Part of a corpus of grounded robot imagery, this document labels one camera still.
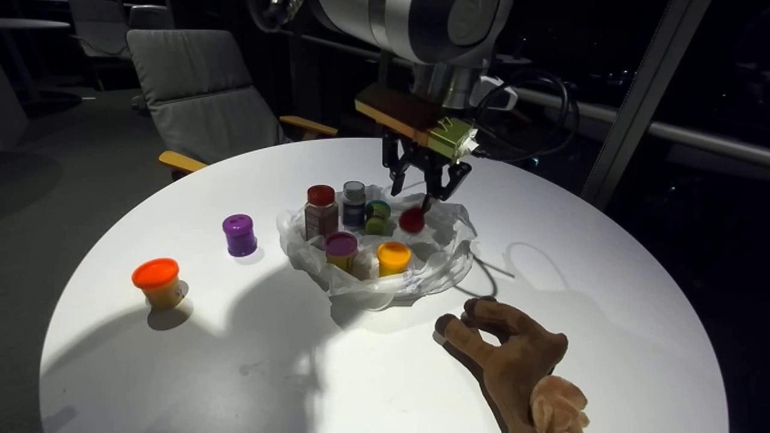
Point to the white plastic bag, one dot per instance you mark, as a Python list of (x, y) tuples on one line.
[(418, 277)]

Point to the white lid pill bottle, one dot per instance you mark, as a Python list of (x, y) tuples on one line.
[(354, 205)]

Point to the brown plush toy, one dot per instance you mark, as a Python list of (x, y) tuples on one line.
[(514, 365)]

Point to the purple plastic cup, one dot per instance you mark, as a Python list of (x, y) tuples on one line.
[(240, 237)]

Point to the metal railing post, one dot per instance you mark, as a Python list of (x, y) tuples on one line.
[(646, 98)]

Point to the magenta lid dough tub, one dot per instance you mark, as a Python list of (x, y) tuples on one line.
[(341, 248)]

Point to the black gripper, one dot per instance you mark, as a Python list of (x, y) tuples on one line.
[(429, 158)]

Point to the grey chair with wooden armrests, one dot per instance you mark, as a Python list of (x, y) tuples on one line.
[(202, 87)]

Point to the green lid dough tub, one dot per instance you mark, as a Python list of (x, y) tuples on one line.
[(378, 218)]

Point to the yellow lid dough tub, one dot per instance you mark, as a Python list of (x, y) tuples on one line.
[(393, 259)]

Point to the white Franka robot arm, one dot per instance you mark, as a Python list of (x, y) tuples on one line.
[(400, 28)]

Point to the orange lid dough tub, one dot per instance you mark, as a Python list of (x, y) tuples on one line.
[(161, 285)]

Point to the red lid spice jar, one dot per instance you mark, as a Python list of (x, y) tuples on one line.
[(322, 212)]

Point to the red toy tomato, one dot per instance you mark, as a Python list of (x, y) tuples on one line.
[(413, 223)]

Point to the metal railing bar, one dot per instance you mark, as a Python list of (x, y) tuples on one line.
[(690, 132)]

